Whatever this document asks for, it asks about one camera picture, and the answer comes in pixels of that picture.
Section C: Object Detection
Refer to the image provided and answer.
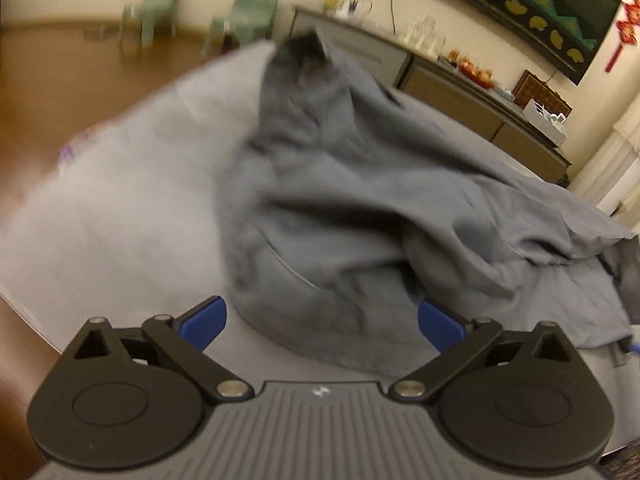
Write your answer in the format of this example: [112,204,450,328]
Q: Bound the white organiser box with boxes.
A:
[522,99,571,147]

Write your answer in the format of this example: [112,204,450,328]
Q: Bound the grey garment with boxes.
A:
[217,30,640,376]

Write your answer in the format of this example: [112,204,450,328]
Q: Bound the dark sideboard cabinet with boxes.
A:
[290,5,573,186]

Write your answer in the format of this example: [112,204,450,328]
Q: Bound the green chair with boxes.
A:
[202,0,278,56]
[120,0,181,48]

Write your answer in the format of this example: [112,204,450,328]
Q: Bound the wooden framed board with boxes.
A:
[512,70,573,118]

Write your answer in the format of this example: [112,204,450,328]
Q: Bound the clear glassware set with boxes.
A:
[400,15,446,53]

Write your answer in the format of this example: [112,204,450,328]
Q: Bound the red fruit tray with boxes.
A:
[457,57,496,86]

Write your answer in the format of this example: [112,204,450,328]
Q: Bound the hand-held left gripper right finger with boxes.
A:
[390,299,583,402]

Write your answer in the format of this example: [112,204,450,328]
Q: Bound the red hanging knot ornament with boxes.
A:
[605,0,640,73]

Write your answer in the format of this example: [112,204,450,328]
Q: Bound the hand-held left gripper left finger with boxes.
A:
[60,296,253,403]

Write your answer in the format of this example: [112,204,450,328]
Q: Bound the white curtain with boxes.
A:
[572,105,640,216]

